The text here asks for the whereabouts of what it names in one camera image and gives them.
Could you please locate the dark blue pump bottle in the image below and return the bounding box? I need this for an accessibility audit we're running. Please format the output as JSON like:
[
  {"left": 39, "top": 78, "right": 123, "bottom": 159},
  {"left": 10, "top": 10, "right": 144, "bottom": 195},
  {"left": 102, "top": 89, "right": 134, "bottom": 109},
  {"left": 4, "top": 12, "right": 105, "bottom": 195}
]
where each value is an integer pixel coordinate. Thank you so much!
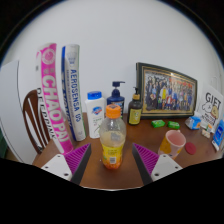
[{"left": 106, "top": 80, "right": 126, "bottom": 118}]

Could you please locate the framed group photo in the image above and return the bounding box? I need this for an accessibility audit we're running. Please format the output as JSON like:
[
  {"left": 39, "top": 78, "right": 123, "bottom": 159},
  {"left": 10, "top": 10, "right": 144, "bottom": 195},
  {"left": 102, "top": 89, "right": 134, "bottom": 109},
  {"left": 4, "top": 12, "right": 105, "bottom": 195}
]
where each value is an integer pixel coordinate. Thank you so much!
[{"left": 135, "top": 61, "right": 198, "bottom": 120}]

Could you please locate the white bottle with blue cap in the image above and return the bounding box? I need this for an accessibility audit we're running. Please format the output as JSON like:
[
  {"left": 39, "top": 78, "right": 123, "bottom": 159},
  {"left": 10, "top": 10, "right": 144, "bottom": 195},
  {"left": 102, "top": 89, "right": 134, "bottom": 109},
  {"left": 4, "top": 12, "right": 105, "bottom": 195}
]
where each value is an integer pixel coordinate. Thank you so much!
[{"left": 84, "top": 90, "right": 107, "bottom": 139}]

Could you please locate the brown wooden chair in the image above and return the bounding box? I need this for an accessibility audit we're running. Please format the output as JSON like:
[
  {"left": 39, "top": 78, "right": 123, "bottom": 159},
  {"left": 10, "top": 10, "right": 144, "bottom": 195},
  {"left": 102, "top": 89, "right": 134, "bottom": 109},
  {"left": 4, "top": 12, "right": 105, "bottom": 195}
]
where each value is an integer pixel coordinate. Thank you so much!
[{"left": 22, "top": 89, "right": 51, "bottom": 155}]

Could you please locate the flat round red coaster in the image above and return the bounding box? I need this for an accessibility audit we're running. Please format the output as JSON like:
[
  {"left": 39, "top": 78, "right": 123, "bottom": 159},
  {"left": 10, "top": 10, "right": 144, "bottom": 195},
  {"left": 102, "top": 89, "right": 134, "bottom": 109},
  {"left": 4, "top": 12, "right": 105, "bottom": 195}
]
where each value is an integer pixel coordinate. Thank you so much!
[{"left": 184, "top": 142, "right": 197, "bottom": 156}]

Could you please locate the colourful speckled snack packet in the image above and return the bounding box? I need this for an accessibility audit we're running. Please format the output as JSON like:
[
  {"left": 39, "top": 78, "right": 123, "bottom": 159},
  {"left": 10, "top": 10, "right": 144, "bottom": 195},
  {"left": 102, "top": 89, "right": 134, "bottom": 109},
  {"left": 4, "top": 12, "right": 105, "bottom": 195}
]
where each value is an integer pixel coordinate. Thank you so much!
[{"left": 200, "top": 127, "right": 213, "bottom": 139}]

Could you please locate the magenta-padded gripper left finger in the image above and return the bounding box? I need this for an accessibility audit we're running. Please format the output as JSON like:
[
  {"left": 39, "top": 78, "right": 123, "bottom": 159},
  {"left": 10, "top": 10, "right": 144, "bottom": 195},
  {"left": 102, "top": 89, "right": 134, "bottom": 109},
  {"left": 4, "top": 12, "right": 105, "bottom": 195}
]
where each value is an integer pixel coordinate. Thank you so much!
[{"left": 40, "top": 142, "right": 92, "bottom": 186}]

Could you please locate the white paper gift bag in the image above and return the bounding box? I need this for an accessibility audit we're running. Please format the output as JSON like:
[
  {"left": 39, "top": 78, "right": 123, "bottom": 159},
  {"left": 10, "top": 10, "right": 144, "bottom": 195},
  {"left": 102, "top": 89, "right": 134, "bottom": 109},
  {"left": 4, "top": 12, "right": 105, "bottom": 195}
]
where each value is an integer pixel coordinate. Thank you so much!
[{"left": 197, "top": 83, "right": 224, "bottom": 128}]

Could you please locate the pink shuttlecock tube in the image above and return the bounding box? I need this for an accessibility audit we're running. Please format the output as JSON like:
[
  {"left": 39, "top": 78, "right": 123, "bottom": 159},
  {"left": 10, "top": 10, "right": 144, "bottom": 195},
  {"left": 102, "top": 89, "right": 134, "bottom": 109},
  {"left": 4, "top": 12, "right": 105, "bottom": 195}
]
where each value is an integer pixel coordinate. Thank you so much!
[{"left": 35, "top": 42, "right": 75, "bottom": 155}]

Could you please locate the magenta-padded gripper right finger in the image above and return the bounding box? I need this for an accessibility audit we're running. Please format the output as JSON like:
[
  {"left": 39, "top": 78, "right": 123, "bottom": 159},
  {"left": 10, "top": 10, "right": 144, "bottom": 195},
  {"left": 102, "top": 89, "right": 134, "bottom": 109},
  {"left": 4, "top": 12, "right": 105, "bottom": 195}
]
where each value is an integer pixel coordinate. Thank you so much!
[{"left": 131, "top": 142, "right": 184, "bottom": 186}]

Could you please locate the pink mug with orange prints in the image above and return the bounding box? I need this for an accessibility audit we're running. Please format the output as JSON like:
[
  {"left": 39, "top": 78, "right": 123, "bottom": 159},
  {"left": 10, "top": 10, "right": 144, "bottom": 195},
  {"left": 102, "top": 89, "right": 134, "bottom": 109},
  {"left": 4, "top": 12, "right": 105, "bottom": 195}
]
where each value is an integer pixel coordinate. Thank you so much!
[{"left": 157, "top": 129, "right": 187, "bottom": 160}]

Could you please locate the white and blue shuttlecock tube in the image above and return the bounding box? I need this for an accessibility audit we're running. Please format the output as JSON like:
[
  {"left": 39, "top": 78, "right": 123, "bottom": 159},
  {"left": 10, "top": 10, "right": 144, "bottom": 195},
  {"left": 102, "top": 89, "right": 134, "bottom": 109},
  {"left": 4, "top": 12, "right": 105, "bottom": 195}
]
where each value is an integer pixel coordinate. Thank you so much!
[{"left": 60, "top": 44, "right": 87, "bottom": 142}]

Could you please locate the blue detergent bottle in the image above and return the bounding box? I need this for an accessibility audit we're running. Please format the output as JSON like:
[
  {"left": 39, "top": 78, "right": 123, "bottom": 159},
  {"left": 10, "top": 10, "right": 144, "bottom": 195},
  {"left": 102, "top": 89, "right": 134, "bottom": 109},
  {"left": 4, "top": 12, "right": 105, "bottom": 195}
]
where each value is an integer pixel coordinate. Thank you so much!
[{"left": 211, "top": 118, "right": 224, "bottom": 153}]

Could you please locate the small green packet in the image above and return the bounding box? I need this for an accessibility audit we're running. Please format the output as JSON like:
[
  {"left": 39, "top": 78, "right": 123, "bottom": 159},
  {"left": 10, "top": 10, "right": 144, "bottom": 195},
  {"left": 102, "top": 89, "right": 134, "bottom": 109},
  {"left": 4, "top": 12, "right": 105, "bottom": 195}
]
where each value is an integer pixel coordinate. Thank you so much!
[
  {"left": 167, "top": 120, "right": 181, "bottom": 130},
  {"left": 150, "top": 119, "right": 166, "bottom": 129}
]

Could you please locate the orange juice plastic bottle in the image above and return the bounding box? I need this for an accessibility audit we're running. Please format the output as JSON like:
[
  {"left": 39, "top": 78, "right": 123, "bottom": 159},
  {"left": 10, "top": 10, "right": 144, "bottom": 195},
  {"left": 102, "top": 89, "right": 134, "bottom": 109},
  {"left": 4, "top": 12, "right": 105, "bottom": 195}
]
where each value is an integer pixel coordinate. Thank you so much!
[{"left": 98, "top": 103, "right": 128, "bottom": 170}]

